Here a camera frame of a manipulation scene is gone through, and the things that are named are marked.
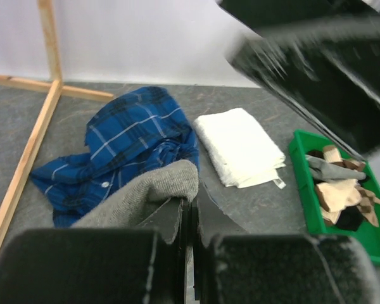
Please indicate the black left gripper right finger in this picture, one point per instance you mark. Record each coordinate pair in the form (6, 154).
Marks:
(234, 266)

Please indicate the grey white striped sock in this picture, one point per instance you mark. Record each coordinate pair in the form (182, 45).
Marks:
(321, 170)

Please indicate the brown cream striped sock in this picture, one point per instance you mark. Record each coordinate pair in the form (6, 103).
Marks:
(332, 155)

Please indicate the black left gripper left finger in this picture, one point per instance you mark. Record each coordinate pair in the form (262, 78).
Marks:
(144, 264)

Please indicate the black white striped sock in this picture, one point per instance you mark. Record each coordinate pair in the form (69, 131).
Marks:
(350, 219)

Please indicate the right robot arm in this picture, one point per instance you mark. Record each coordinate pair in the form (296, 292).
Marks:
(327, 69)

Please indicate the green plastic tray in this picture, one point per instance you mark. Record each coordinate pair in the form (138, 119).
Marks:
(307, 143)

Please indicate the white folded towel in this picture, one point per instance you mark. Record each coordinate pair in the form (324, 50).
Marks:
(241, 151)

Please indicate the blue plaid shirt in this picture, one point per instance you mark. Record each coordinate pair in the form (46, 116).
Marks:
(135, 133)

